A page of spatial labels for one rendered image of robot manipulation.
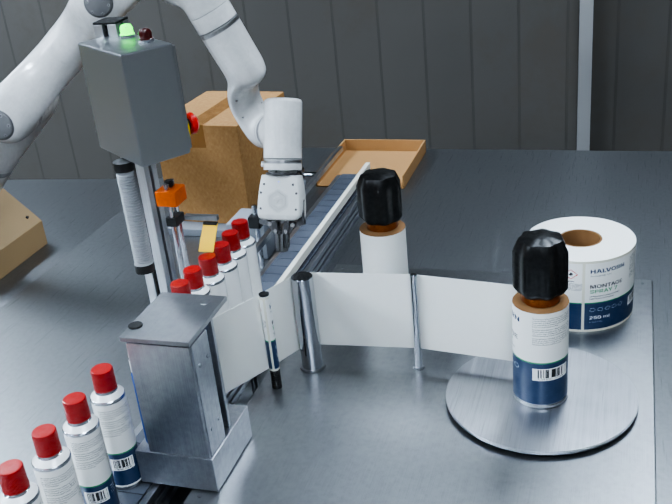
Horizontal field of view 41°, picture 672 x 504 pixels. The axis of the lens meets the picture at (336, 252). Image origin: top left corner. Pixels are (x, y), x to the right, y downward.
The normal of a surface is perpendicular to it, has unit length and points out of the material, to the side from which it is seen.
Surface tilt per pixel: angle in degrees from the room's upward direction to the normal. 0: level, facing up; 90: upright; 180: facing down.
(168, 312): 0
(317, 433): 0
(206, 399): 90
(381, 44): 90
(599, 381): 0
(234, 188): 90
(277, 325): 90
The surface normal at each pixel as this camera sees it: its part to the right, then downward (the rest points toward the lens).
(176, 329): -0.09, -0.90
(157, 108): 0.62, 0.29
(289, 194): -0.23, 0.08
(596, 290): 0.07, 0.42
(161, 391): -0.29, 0.44
